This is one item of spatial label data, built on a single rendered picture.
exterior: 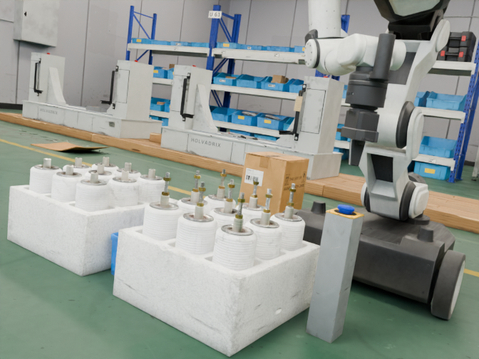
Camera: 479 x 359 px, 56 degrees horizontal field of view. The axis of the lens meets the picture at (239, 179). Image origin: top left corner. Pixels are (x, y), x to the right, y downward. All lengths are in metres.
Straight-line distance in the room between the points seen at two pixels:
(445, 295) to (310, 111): 2.12
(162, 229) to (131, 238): 0.08
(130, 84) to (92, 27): 4.38
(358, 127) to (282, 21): 9.85
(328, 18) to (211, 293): 0.80
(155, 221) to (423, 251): 0.77
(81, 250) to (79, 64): 7.30
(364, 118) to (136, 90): 3.57
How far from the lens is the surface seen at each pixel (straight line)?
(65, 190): 1.45
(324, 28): 1.33
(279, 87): 6.35
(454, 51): 5.79
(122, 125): 4.37
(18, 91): 7.94
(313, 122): 3.25
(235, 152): 3.50
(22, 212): 1.57
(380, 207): 1.66
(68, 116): 4.96
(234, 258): 1.01
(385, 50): 1.04
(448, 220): 2.90
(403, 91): 1.44
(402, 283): 1.44
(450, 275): 1.40
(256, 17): 11.24
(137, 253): 1.16
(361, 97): 1.05
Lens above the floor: 0.53
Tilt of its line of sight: 9 degrees down
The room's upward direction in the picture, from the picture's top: 8 degrees clockwise
